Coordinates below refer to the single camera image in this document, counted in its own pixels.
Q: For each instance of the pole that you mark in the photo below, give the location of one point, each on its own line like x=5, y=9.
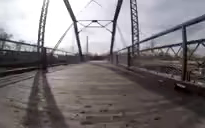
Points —
x=87, y=45

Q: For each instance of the row of bare trees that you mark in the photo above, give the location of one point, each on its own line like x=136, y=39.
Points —
x=0, y=36

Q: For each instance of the dark kerb beam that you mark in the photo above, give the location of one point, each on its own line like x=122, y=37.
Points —
x=196, y=89
x=10, y=72

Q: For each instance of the dark metal railing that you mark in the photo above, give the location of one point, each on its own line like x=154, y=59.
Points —
x=184, y=50
x=43, y=60

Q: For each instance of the wooden plank bridge deck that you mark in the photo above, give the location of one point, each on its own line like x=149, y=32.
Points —
x=96, y=96

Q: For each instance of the steel bridge truss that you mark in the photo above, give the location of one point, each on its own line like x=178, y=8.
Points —
x=134, y=23

